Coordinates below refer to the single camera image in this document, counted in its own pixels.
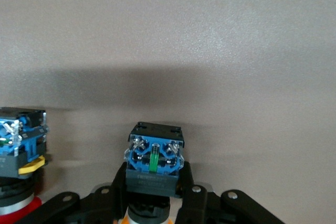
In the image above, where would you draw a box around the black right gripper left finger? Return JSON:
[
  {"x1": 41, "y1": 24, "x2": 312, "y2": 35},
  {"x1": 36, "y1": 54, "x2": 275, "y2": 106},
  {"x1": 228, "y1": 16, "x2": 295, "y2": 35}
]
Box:
[{"x1": 15, "y1": 161, "x2": 130, "y2": 224}]

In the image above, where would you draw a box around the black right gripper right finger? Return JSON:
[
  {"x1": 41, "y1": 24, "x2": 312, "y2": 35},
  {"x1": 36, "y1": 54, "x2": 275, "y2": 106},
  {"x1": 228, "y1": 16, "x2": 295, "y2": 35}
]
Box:
[{"x1": 167, "y1": 161, "x2": 286, "y2": 224}]

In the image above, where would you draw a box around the yellow push button switch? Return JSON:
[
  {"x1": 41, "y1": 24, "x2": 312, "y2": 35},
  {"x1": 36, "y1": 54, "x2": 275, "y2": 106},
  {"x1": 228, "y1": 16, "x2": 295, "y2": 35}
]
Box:
[{"x1": 122, "y1": 121, "x2": 186, "y2": 224}]

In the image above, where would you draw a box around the red push button switch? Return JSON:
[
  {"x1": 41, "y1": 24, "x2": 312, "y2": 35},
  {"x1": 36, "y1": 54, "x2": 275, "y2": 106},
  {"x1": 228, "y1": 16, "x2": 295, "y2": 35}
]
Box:
[{"x1": 0, "y1": 106, "x2": 50, "y2": 224}]

